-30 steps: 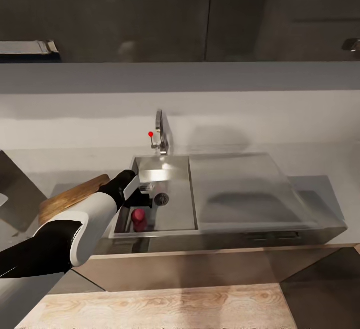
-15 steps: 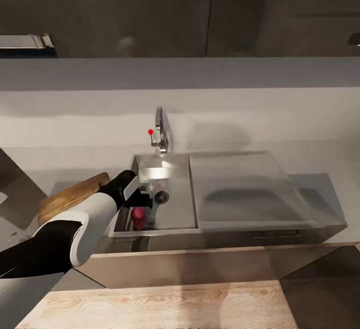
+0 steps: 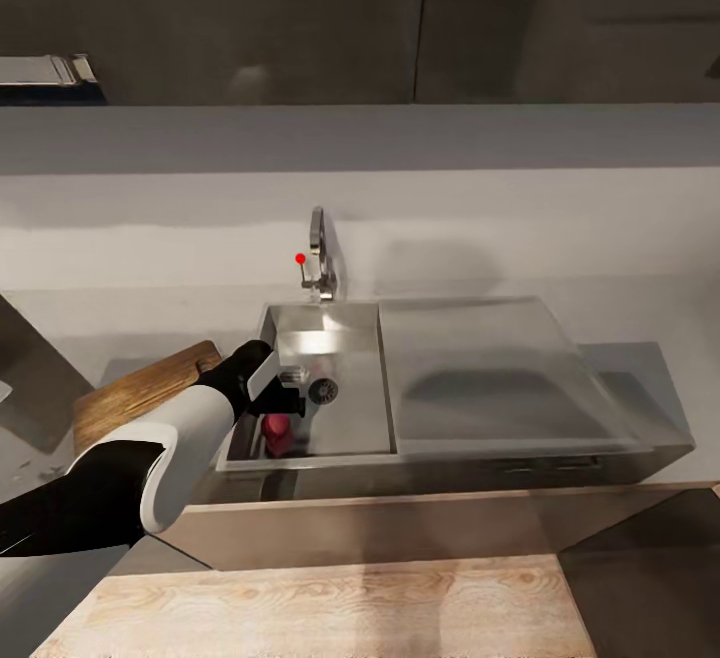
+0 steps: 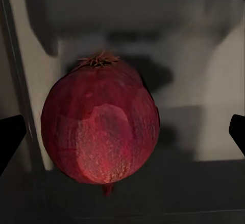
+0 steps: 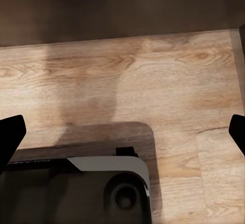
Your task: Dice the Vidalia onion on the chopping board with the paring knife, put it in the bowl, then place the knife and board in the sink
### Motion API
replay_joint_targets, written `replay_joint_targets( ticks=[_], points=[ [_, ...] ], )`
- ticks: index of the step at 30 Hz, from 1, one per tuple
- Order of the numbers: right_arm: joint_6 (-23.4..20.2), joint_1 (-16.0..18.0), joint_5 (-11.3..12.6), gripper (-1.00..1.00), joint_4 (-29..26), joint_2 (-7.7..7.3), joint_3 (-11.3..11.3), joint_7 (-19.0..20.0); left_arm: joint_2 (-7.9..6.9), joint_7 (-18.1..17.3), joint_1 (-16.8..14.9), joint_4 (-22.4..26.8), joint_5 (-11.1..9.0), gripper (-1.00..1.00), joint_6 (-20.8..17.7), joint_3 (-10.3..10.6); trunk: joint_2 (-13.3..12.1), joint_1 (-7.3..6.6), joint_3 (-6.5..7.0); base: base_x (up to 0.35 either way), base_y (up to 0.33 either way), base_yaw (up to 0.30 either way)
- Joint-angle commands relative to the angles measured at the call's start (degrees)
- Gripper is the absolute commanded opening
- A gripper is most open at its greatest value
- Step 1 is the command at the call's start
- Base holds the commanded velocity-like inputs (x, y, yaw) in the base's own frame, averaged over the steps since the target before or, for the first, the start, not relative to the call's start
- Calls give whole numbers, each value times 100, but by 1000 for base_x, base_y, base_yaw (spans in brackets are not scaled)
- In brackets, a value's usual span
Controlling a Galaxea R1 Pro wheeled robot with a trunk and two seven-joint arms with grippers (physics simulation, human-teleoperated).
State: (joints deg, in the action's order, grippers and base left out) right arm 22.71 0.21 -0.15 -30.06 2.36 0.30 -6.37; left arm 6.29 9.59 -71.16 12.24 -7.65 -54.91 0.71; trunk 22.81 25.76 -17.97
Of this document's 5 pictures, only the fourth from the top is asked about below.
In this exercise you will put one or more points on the drop in sink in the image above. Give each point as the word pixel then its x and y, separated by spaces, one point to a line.
pixel 191 54

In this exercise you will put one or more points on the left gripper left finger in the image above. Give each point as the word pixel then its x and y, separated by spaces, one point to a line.
pixel 12 132

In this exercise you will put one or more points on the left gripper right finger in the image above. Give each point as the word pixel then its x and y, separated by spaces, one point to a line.
pixel 237 131

